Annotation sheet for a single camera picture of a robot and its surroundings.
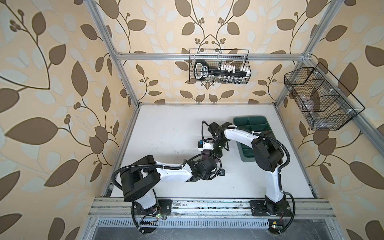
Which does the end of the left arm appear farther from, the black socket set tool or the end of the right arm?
the black socket set tool

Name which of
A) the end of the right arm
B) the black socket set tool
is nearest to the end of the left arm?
the end of the right arm

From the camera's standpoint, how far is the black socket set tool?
0.82 m
